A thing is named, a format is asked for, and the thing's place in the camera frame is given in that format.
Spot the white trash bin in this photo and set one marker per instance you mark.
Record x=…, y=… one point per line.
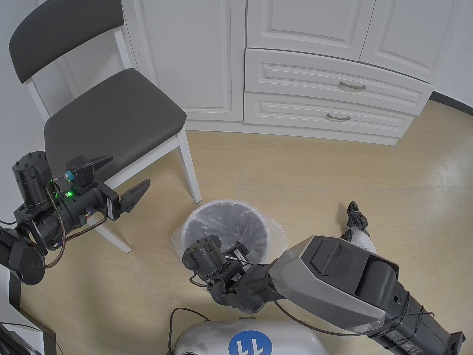
x=229, y=220

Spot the clear plastic bag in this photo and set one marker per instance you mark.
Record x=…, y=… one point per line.
x=277, y=235

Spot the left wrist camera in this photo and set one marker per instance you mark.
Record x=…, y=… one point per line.
x=83, y=174

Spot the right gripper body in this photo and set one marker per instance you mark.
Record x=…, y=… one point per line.
x=238, y=257

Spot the black plastic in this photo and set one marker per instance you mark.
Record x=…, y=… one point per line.
x=356, y=220

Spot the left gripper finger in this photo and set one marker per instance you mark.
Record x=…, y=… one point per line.
x=101, y=162
x=131, y=198

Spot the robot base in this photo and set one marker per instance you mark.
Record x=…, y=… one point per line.
x=251, y=335

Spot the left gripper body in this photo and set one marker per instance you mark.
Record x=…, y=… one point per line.
x=85, y=207

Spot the white wardrobe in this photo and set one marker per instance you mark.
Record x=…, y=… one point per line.
x=306, y=50

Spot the white chair dark grey cushions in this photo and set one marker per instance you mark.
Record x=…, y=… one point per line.
x=111, y=124

